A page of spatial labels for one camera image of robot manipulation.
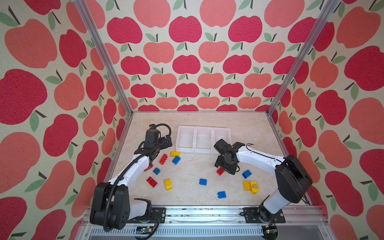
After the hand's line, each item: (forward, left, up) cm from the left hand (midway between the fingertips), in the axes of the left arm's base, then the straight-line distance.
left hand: (166, 139), depth 89 cm
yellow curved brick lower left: (-22, -1, -13) cm, 26 cm away
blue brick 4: (-28, -31, -13) cm, 44 cm away
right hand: (-14, -33, -10) cm, 38 cm away
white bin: (+9, -11, -12) cm, 19 cm away
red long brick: (-7, +3, -12) cm, 14 cm away
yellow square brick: (-23, -46, -13) cm, 54 cm away
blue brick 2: (-21, -22, -15) cm, 33 cm away
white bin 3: (+11, -34, -8) cm, 36 cm away
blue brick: (-7, -5, -12) cm, 15 cm away
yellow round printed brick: (-25, -49, -10) cm, 56 cm away
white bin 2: (+9, -24, -13) cm, 28 cm away
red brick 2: (-15, -32, -11) cm, 37 cm away
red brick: (-21, +8, -12) cm, 26 cm away
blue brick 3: (-17, -47, -11) cm, 52 cm away
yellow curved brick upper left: (-3, -4, -12) cm, 13 cm away
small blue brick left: (-14, +6, -12) cm, 20 cm away
